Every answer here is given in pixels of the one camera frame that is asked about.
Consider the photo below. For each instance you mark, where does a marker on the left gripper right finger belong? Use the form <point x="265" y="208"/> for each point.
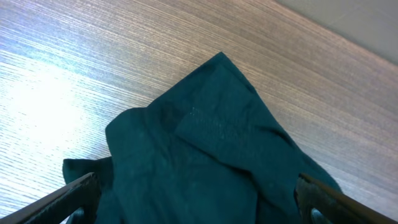
<point x="319" y="203"/>

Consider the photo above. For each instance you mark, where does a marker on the black shorts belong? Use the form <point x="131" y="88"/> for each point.
<point x="206" y="151"/>

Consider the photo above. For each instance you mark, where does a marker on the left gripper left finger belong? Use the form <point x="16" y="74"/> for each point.
<point x="79" y="199"/>

